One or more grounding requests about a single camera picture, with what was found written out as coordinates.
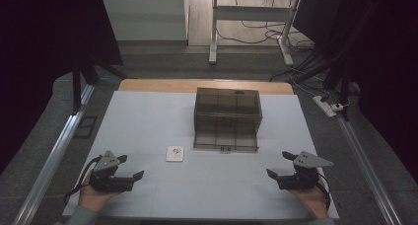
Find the person's right hand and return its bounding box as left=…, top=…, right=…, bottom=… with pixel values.
left=288, top=180, right=330, bottom=220

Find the white metal desk frame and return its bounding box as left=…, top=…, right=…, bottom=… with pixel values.
left=208, top=0, right=303, bottom=67

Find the aluminium rail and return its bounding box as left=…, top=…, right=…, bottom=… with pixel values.
left=334, top=96, right=404, bottom=225
left=12, top=83, right=97, bottom=225

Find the black floor cable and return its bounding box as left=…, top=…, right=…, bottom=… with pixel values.
left=216, top=20, right=317, bottom=52

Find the white power strip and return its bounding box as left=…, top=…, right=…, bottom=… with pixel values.
left=312, top=95, right=345, bottom=118

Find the person's left hand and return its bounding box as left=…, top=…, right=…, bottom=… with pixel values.
left=77, top=171, right=122, bottom=213

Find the white cabinet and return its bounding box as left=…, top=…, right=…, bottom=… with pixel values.
left=101, top=0, right=189, bottom=42

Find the dark floor frame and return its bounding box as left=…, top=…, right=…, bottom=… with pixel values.
left=73, top=115, right=99, bottom=140

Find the black curtain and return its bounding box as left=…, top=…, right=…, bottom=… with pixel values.
left=291, top=0, right=418, bottom=184
left=0, top=0, right=124, bottom=175

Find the white table mat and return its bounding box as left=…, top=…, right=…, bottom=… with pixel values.
left=61, top=90, right=340, bottom=220

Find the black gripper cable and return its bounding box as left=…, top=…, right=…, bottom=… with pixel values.
left=63, top=155, right=104, bottom=205

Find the black gripper strap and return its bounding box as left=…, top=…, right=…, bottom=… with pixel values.
left=315, top=173, right=332, bottom=210

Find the small white printed card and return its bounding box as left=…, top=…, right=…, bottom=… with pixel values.
left=165, top=145, right=185, bottom=163

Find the transparent brown plastic storage box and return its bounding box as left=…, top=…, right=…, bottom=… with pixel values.
left=192, top=87, right=264, bottom=153

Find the black metal stand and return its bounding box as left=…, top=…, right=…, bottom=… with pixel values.
left=71, top=52, right=130, bottom=113
left=295, top=51, right=353, bottom=122

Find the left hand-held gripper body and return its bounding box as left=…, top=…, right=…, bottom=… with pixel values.
left=89, top=150, right=136, bottom=193

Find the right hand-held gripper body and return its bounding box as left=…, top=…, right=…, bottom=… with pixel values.
left=277, top=150, right=335, bottom=190

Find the wooden table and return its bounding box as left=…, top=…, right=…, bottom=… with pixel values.
left=117, top=78, right=295, bottom=96

